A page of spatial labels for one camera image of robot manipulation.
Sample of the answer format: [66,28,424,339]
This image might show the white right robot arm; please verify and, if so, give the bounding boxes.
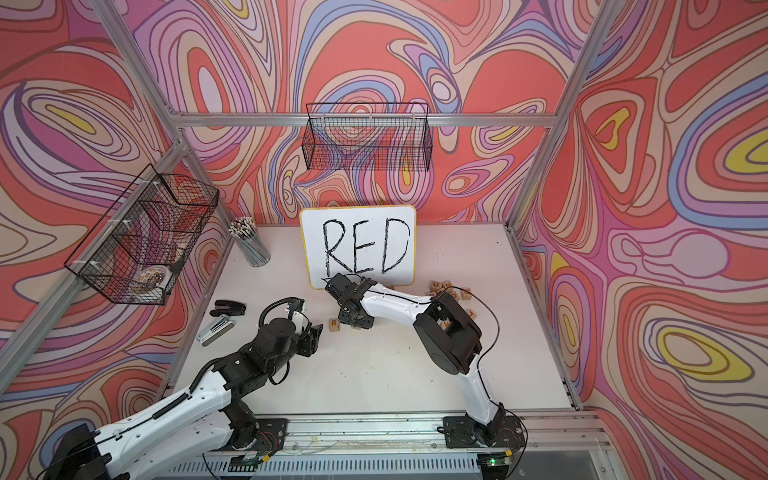
[325,273,528,452]

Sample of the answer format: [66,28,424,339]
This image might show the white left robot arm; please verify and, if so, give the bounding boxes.
[39,297,323,479]

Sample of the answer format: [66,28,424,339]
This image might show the black stapler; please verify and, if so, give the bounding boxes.
[209,300,247,317]

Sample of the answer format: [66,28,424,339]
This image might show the yellow framed whiteboard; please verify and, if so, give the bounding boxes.
[299,205,417,290]

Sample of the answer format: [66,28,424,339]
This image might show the cup of pencils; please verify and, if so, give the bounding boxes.
[229,216,271,267]

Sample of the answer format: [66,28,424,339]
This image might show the tape roll in basket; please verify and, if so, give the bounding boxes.
[131,265,169,295]

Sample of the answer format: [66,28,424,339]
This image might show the black wire basket back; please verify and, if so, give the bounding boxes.
[301,101,433,173]

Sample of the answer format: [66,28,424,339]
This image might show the black wire basket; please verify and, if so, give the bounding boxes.
[301,101,433,173]
[64,166,219,306]

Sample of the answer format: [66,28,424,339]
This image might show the black wire basket left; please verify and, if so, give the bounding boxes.
[64,166,219,306]

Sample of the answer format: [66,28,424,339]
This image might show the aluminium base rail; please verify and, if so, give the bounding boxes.
[116,410,613,480]

